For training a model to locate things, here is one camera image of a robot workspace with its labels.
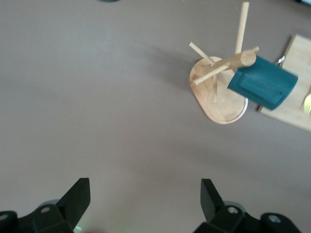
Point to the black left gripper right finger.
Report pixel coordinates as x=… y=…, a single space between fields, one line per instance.
x=211 y=201

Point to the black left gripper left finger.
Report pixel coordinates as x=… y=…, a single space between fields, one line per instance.
x=73 y=201

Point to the teal cup yellow inside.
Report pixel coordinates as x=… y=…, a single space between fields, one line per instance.
x=262 y=80

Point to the wooden mug tree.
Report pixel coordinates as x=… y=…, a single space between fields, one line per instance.
x=218 y=106

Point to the wooden cutting board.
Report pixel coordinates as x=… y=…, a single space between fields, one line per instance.
x=298 y=63

